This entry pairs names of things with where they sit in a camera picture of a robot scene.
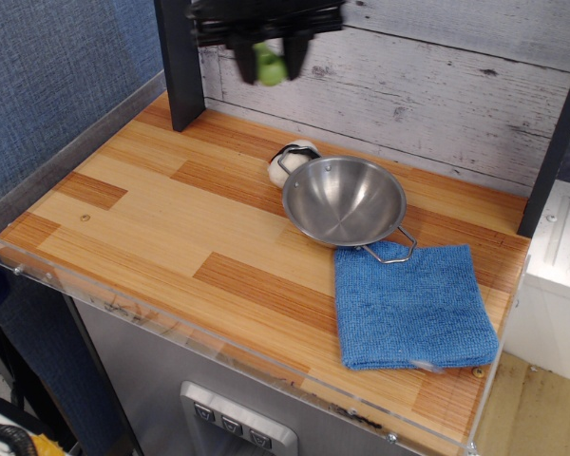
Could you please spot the grey spatula with green handle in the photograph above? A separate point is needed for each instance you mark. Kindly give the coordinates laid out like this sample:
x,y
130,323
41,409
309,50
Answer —
x,y
270,67

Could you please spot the stainless steel cabinet front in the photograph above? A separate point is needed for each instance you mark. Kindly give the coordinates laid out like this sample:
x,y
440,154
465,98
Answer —
x,y
146,370

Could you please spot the dark left frame post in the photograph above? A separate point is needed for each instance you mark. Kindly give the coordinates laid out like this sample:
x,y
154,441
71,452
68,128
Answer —
x,y
181,62

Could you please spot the stainless steel bowl with handles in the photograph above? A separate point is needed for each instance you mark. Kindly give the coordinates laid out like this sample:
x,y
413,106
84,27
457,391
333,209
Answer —
x,y
344,201

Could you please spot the blue microfibre towel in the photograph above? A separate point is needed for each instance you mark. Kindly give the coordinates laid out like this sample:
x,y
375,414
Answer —
x,y
425,312

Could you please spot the white aluminium block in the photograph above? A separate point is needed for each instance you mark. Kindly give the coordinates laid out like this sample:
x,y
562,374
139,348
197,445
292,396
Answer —
x,y
538,328

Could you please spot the white plush toy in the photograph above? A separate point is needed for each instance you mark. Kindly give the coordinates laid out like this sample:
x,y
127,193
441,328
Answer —
x,y
288,159

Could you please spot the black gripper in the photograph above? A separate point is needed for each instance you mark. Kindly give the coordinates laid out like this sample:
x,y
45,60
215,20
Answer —
x,y
241,24

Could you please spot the silver dispenser button panel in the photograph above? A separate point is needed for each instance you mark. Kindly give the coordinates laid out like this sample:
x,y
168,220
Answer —
x,y
202,406

